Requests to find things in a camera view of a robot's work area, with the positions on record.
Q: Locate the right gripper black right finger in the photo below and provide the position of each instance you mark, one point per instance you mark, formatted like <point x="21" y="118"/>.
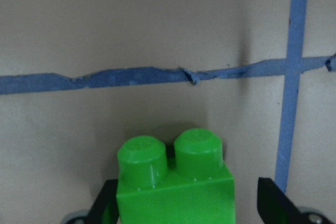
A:
<point x="274" y="206"/>

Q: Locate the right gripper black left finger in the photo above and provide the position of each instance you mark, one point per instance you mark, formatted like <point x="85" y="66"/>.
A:
<point x="105" y="208"/>

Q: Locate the green building block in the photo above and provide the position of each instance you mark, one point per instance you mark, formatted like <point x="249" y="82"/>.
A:
<point x="193" y="186"/>

